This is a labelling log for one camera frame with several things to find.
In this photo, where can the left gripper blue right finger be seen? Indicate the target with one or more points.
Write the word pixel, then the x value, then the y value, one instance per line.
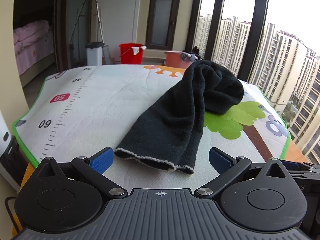
pixel 231 170

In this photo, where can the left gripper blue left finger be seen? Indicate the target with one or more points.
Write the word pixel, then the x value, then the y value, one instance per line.
pixel 92 170

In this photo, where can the black knit garment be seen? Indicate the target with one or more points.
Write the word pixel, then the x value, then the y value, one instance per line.
pixel 167 135

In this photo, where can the cartoon play mat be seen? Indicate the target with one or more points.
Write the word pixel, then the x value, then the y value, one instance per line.
pixel 83 110

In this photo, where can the red plastic bucket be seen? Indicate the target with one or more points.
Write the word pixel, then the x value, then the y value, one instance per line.
pixel 126 54

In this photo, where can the white mop bucket bin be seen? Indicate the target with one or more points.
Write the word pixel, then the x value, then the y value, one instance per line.
pixel 94 53

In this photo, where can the grey rag on pink bucket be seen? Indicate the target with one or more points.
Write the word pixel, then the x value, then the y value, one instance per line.
pixel 188 57

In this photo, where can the pink plastic bucket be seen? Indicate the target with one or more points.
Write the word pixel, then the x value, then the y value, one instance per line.
pixel 173 59

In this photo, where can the white rag on bucket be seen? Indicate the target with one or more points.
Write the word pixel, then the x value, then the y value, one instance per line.
pixel 136 50

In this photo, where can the pink bedding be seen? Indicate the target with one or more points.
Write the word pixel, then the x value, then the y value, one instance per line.
pixel 32 43

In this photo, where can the dark framed small window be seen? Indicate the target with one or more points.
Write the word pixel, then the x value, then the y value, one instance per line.
pixel 161 24

